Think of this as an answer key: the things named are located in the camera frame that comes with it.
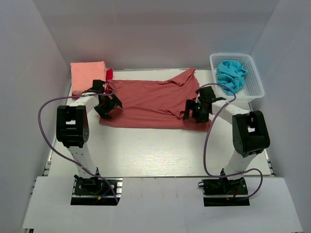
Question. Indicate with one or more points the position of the crumpled blue t shirt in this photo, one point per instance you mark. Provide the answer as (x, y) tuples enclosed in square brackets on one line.
[(231, 75)]

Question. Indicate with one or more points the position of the folded bright red t shirt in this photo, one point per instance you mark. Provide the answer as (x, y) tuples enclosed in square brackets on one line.
[(109, 74)]

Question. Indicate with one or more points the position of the dusty red t shirt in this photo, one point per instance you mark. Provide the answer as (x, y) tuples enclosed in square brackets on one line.
[(155, 104)]

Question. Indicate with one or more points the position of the folded salmon pink t shirt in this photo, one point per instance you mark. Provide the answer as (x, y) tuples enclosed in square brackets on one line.
[(87, 65)]

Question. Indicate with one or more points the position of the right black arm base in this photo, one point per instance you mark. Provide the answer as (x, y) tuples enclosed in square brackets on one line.
[(222, 192)]

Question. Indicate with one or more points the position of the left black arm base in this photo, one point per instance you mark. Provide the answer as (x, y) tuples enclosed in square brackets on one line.
[(96, 192)]

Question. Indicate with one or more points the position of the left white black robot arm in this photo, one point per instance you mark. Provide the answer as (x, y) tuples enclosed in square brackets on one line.
[(72, 128)]

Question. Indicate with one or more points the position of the white plastic mesh basket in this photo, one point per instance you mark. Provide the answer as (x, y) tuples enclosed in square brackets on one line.
[(252, 89)]

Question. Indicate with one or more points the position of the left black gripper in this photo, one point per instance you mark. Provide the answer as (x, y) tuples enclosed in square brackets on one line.
[(104, 112)]

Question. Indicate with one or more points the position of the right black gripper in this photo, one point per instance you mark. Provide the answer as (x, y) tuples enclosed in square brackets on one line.
[(192, 104)]

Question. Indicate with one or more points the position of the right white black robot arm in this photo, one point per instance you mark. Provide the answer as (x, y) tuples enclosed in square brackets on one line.
[(249, 131)]

